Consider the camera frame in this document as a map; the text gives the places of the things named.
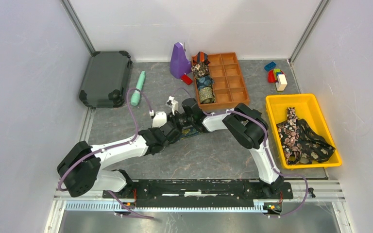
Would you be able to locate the orange navy striped rolled tie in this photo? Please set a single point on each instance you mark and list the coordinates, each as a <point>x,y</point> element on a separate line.
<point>201,57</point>

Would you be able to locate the purple metronome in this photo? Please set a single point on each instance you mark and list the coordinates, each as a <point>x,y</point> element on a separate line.
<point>179,64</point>

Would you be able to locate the white toy block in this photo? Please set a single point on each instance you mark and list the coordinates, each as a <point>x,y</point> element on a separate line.
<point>281,82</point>

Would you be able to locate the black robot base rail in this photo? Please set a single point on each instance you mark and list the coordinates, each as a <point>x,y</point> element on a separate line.
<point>201,193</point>

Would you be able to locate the orange wooden compartment tray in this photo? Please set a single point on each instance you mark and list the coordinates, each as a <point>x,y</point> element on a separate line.
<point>229,87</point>

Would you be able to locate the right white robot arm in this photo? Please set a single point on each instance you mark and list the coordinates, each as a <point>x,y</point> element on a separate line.
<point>247,127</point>

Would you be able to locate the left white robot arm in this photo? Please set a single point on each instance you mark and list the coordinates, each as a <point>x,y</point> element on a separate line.
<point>84,167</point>

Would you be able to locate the dark green hard case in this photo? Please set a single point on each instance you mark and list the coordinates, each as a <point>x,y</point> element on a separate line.
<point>106,79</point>

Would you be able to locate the olive gold rolled tie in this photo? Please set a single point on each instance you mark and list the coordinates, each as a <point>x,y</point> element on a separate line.
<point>206,95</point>

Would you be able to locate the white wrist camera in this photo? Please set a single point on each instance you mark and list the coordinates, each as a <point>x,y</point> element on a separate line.
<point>159,118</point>
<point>173,104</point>

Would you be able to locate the blue toy brick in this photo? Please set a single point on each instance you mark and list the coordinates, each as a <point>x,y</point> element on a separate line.
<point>270,66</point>

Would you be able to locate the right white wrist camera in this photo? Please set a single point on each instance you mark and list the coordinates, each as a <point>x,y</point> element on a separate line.
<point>173,104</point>

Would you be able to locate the red block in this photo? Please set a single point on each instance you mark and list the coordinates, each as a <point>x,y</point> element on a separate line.
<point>186,79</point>

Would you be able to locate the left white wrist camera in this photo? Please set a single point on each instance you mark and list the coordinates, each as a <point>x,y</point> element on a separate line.
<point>159,118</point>

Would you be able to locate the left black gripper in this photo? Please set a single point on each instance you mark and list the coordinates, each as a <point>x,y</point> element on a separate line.
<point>152,130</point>

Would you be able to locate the colourful toy block stack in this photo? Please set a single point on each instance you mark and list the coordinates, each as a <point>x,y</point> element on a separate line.
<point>272,75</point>

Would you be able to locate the mint green flashlight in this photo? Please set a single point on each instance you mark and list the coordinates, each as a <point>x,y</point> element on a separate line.
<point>136,96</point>

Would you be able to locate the blue patterned rolled tie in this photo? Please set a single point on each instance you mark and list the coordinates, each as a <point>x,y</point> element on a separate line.
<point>203,82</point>

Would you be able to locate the pink floral dark tie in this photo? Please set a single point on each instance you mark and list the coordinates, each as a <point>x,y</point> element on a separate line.
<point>289,133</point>

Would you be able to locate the black gold floral tie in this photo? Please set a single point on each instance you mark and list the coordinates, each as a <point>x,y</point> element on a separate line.
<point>312,147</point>

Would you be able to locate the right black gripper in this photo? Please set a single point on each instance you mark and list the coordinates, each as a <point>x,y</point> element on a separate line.
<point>174,117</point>

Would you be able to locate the navy yellow floral tie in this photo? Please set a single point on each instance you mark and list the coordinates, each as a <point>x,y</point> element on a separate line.
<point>189,132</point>

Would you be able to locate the yellow plastic bin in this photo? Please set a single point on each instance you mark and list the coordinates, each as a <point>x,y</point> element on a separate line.
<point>307,108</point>

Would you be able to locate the brown floral rolled tie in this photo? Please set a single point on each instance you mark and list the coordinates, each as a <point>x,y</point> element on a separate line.
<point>200,70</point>

